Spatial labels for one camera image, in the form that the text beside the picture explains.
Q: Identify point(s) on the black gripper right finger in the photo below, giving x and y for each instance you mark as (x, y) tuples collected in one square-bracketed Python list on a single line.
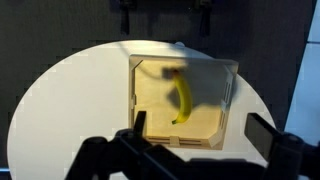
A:
[(286, 156)]

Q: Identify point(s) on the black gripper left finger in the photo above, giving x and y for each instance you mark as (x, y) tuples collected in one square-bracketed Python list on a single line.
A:
[(110, 156)]

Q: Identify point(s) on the yellow banana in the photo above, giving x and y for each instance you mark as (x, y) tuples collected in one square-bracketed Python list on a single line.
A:
[(185, 96)]

